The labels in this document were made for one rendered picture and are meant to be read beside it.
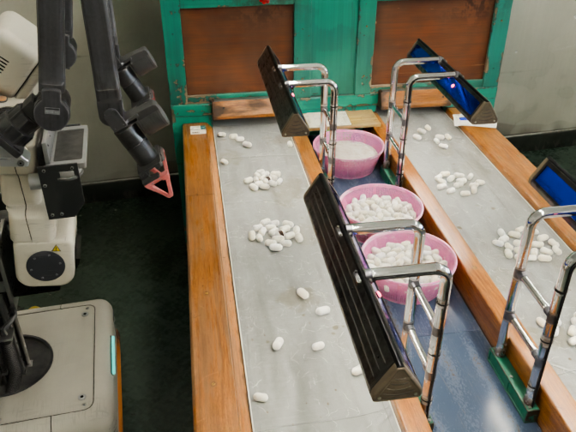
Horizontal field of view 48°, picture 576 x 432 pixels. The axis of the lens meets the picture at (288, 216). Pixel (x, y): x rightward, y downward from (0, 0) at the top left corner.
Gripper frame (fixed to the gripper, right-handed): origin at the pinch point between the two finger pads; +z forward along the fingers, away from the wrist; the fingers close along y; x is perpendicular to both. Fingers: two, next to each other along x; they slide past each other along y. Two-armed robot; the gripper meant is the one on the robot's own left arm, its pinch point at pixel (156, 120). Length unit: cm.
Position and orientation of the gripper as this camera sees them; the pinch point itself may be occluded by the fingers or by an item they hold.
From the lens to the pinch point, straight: 207.7
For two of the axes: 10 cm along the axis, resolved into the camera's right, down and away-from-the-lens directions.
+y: -2.4, -5.2, 8.2
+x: -8.7, 5.0, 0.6
